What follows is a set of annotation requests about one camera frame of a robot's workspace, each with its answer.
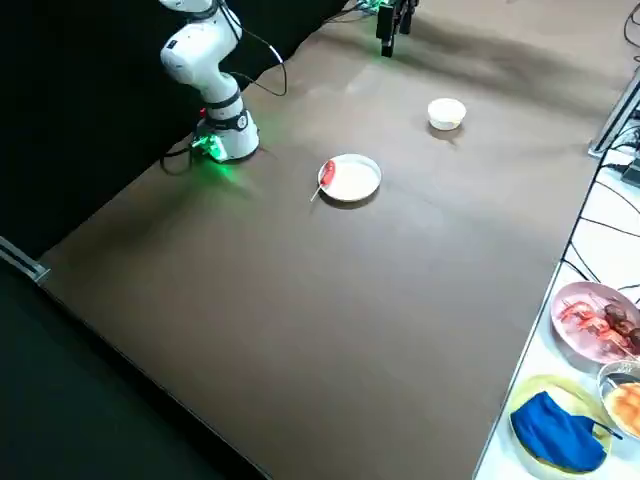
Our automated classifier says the white bowl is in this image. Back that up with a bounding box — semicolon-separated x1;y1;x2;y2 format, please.
426;97;467;132

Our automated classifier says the clear glass bowl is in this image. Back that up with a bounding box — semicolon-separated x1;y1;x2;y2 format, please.
597;358;640;441

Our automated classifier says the white plate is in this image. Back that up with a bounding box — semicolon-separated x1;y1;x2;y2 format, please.
316;153;383;204

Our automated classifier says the red sausage on stick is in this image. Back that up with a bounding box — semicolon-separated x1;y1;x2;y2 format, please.
308;159;337;203

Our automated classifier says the pink plate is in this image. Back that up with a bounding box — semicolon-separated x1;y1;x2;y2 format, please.
550;281;640;365

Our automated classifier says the red shrimp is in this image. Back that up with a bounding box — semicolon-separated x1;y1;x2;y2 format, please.
559;298;626;346

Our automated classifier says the brown meatball skewer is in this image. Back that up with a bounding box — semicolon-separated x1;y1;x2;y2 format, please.
602;303;640;351

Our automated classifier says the yellow plate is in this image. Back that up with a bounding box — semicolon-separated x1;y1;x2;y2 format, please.
508;373;619;480

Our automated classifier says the blue cloth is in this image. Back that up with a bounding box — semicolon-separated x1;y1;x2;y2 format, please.
509;391;609;474

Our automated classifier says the golden bread bun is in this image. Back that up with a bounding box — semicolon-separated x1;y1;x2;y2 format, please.
604;382;640;431

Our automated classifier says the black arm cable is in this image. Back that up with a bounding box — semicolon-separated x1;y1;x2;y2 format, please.
209;0;290;99

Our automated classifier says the aluminium frame post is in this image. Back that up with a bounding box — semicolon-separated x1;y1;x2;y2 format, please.
587;67;640;157

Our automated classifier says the aluminium frame rail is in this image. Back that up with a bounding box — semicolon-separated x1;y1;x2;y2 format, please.
0;233;52;285

